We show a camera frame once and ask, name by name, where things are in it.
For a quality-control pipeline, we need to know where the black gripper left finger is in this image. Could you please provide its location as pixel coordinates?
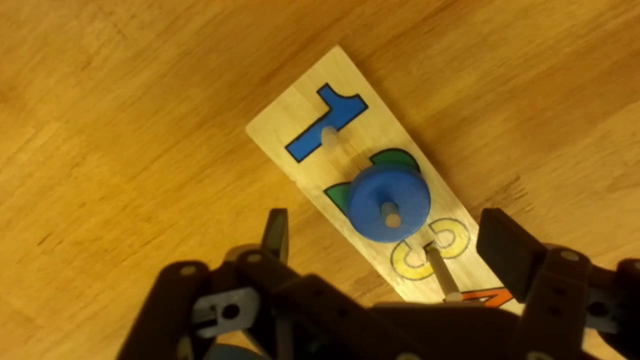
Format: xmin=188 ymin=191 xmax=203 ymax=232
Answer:
xmin=117 ymin=206 xmax=317 ymax=360

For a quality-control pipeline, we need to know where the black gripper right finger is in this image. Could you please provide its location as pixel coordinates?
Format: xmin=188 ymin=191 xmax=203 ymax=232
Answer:
xmin=475 ymin=206 xmax=640 ymax=360

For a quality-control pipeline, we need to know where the blue disk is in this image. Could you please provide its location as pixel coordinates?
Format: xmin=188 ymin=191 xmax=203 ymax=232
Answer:
xmin=344 ymin=164 xmax=433 ymax=244

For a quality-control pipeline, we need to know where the wooden number peg base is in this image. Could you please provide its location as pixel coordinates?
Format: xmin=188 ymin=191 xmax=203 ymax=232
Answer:
xmin=245 ymin=44 xmax=527 ymax=316

